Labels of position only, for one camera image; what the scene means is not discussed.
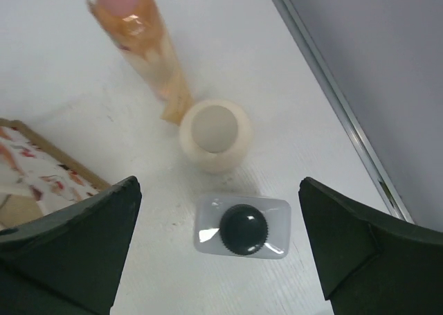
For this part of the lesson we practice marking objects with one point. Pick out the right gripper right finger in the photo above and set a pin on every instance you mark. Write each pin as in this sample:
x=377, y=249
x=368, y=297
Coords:
x=369, y=262

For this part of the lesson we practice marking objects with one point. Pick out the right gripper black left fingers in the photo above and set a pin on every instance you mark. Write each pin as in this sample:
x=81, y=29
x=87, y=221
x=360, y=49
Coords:
x=71, y=261

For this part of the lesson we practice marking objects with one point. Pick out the brown canvas bag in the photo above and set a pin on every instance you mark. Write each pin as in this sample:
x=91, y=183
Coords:
x=37, y=178

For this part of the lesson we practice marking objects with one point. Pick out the white bottle grey cap front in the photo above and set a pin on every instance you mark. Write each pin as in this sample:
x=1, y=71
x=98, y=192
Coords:
x=242, y=226

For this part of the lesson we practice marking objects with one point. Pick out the cream wide-cap bottle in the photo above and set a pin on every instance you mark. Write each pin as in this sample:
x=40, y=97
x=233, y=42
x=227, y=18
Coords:
x=216, y=135

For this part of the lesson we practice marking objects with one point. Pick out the peach pink-capped bottle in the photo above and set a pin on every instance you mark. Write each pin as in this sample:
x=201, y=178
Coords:
x=138, y=30

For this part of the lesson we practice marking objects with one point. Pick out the right aluminium frame post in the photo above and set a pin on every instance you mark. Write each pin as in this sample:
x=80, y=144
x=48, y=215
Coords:
x=343, y=111

